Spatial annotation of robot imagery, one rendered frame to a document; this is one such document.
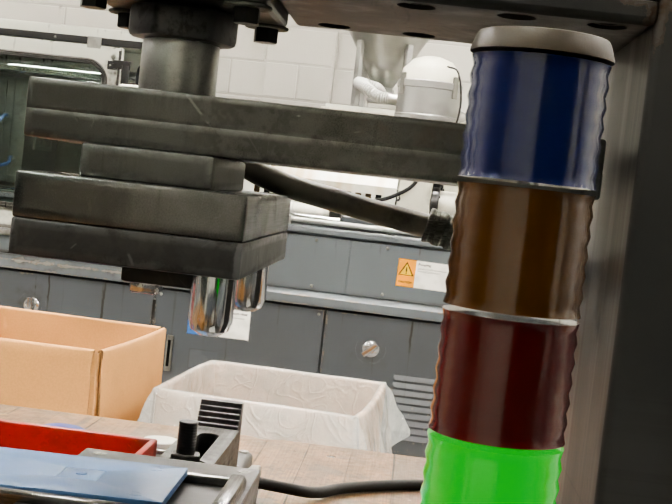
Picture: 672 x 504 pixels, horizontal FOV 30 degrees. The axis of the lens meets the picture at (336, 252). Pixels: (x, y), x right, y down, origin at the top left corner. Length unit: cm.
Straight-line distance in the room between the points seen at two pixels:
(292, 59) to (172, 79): 651
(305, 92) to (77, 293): 226
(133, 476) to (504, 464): 34
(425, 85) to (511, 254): 499
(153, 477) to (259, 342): 451
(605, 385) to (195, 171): 20
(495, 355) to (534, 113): 6
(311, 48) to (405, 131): 653
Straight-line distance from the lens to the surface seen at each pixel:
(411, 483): 108
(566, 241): 34
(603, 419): 55
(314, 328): 512
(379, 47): 573
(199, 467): 71
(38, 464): 66
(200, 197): 53
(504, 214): 33
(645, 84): 55
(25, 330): 351
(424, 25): 61
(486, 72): 34
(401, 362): 509
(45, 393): 292
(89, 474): 65
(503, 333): 33
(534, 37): 33
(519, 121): 33
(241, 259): 53
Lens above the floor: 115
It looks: 3 degrees down
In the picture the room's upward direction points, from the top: 6 degrees clockwise
